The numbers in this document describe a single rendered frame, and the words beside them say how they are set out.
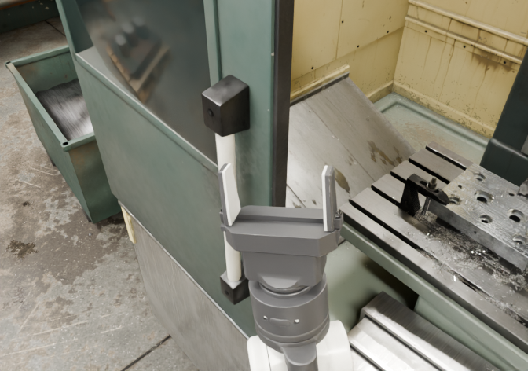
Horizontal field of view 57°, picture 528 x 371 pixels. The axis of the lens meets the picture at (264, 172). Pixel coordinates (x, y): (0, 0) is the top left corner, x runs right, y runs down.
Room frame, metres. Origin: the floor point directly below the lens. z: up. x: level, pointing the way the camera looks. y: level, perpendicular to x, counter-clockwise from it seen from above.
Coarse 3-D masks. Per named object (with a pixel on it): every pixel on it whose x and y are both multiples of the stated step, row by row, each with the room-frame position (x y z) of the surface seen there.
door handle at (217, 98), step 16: (224, 80) 0.65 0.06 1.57; (240, 80) 0.65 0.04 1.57; (208, 96) 0.62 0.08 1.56; (224, 96) 0.61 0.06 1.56; (240, 96) 0.62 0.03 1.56; (208, 112) 0.61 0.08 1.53; (224, 112) 0.60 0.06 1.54; (240, 112) 0.62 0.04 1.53; (224, 128) 0.60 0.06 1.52; (240, 128) 0.62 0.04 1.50; (224, 144) 0.61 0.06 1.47; (224, 160) 0.61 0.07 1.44; (240, 272) 0.62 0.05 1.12; (224, 288) 0.62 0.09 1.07; (240, 288) 0.61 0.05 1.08
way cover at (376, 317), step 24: (384, 312) 0.77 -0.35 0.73; (408, 312) 0.77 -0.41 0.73; (360, 336) 0.71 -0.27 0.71; (384, 336) 0.70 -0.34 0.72; (408, 336) 0.69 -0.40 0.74; (432, 336) 0.69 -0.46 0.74; (360, 360) 0.64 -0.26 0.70; (384, 360) 0.63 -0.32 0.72; (408, 360) 0.63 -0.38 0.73; (432, 360) 0.62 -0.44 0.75; (456, 360) 0.61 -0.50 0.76; (480, 360) 0.61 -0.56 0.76
